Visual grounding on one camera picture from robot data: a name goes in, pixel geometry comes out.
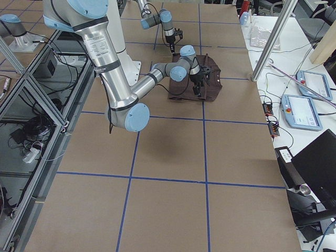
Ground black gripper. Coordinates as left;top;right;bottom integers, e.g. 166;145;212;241
190;72;204;98
165;35;176;56

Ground dark brown t-shirt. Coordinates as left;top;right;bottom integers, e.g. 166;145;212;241
168;54;222;101

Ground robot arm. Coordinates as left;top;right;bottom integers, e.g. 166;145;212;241
43;1;203;132
136;0;183;56

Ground orange connector module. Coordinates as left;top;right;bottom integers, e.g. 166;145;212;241
262;102;274;116

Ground red cylinder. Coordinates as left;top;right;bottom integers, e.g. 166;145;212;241
241;0;250;12

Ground near blue teach pendant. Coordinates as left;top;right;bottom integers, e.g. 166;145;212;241
281;94;323;131

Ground blue teach pendant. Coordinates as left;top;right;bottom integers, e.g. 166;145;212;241
296;70;333;101
281;94;323;131

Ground far blue teach pendant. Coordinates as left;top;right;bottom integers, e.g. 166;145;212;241
296;70;333;101

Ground black monitor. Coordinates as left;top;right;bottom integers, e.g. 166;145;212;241
292;129;335;209

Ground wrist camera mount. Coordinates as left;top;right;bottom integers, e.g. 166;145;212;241
201;66;212;80
174;28;183;43

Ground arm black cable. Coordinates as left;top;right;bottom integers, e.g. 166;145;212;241
140;2;169;48
107;53;211;134

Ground aluminium frame post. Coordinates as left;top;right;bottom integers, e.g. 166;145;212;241
251;0;298;82

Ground aluminium frame rack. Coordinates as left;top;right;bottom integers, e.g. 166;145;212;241
1;31;95;251

